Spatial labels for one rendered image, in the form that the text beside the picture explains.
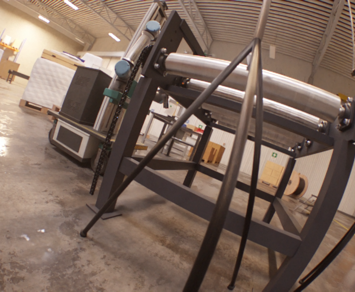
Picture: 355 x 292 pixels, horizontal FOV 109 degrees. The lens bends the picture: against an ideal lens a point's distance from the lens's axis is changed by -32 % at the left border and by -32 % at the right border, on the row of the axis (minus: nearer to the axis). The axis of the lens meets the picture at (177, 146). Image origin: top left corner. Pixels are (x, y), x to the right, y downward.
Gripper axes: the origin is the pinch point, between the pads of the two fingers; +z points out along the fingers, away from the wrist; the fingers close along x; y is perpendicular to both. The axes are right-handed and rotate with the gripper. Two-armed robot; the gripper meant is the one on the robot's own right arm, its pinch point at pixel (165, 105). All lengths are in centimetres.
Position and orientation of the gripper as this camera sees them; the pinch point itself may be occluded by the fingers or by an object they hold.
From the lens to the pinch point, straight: 140.8
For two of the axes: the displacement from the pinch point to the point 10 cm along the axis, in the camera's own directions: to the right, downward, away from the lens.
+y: -9.8, 0.3, 1.7
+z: 0.5, 9.9, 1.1
